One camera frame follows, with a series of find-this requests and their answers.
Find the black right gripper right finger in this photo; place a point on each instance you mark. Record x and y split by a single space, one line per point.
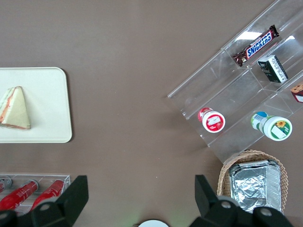
217 212

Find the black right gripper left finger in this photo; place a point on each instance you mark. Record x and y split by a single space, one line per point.
64 208

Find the triangle sandwich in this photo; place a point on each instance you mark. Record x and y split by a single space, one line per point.
16 108

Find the light tan wicker basket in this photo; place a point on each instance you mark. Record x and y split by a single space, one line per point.
236 157

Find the white plastic tray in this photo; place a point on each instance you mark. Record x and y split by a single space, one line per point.
47 94

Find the red cola bottle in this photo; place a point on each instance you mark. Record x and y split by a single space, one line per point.
21 192
50 191

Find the clear acrylic bottle box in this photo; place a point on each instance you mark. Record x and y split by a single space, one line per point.
43 183

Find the aluminium foil container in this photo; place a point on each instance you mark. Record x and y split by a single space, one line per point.
253 184

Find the red lid yogurt cup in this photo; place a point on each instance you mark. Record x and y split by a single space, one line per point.
211 121

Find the green lid yogurt cup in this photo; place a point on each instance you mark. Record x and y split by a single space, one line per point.
277 127

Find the clear acrylic tiered shelf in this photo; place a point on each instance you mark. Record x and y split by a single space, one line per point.
213 78

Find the cookie snack pack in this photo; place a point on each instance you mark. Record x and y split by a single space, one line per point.
298 91

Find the small black carton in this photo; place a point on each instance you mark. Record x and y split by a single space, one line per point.
272 69

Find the Snickers chocolate bar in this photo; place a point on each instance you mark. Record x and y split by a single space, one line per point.
258 46

